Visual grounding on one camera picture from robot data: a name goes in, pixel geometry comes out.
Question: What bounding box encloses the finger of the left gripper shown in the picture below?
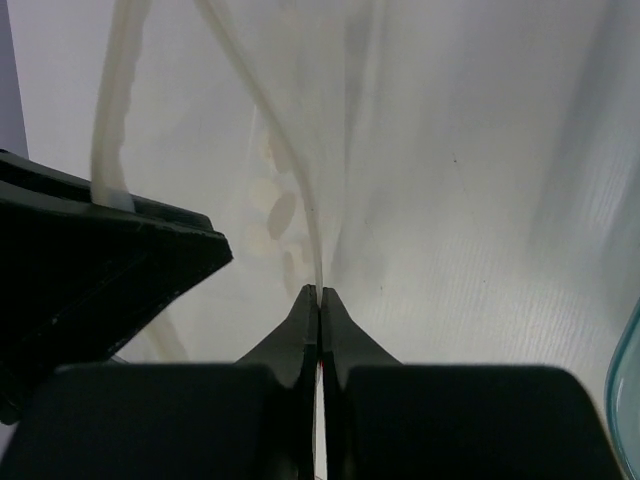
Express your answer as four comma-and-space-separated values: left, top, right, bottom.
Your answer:
1, 151, 232, 425

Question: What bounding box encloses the teal plastic tray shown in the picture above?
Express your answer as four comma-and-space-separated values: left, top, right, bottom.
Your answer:
605, 303, 640, 479

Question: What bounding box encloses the clear dotted zip bag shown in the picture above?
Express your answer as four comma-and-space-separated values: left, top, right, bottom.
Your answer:
82, 1, 639, 385

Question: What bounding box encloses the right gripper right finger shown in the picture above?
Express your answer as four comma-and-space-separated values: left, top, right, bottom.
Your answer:
319, 288, 623, 479

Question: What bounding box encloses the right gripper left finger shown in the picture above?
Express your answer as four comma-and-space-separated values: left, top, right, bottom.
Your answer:
9, 285, 318, 479

